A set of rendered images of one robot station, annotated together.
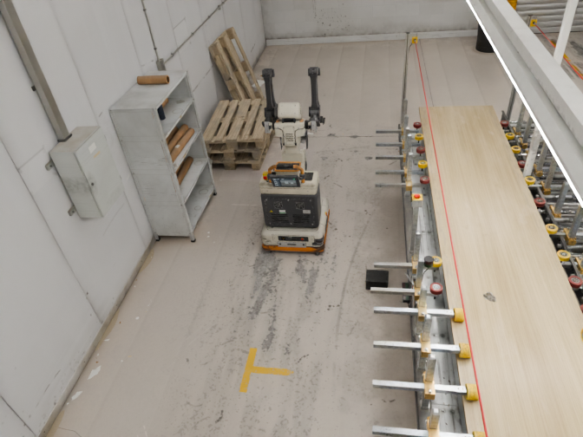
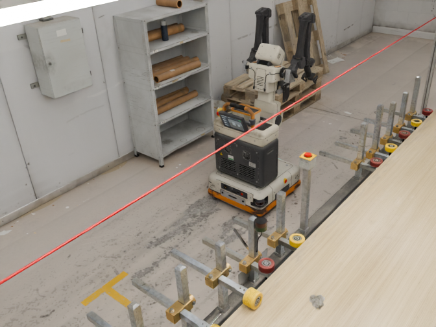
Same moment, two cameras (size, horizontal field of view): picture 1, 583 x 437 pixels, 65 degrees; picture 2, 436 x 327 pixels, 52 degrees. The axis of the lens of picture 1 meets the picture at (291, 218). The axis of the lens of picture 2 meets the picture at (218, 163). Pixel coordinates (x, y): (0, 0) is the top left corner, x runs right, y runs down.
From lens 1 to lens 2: 1.71 m
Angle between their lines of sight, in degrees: 25
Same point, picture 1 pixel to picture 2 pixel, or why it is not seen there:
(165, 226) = (142, 143)
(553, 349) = not seen: outside the picture
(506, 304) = (328, 318)
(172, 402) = (27, 283)
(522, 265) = (400, 288)
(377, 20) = not seen: outside the picture
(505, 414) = not seen: outside the picture
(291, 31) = (402, 21)
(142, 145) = (132, 56)
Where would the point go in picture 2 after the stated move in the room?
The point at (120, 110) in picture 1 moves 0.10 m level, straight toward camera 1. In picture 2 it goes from (120, 17) to (116, 20)
